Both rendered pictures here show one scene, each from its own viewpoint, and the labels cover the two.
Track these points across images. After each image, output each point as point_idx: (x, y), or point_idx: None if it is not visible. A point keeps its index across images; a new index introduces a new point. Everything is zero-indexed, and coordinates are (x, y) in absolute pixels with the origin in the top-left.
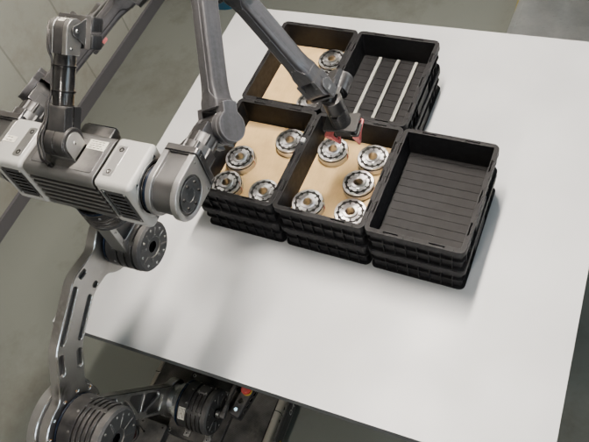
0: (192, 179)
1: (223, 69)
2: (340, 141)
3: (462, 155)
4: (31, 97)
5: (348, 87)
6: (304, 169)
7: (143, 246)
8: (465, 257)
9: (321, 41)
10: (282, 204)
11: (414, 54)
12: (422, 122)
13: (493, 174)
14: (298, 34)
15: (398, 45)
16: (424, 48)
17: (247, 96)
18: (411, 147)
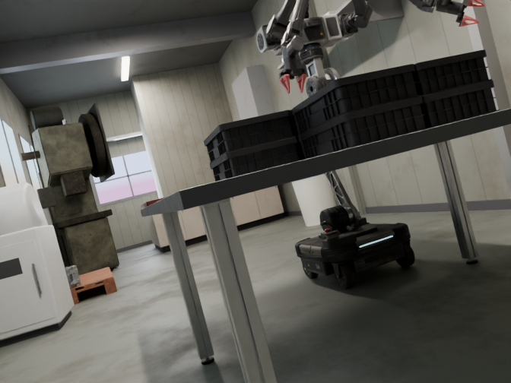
0: (260, 35)
1: (285, 4)
2: (301, 91)
3: (250, 136)
4: (353, 11)
5: (287, 47)
6: None
7: (307, 83)
8: (207, 153)
9: (455, 75)
10: None
11: (364, 95)
12: (322, 146)
13: (223, 147)
14: (475, 65)
15: (377, 81)
16: (350, 87)
17: None
18: (290, 129)
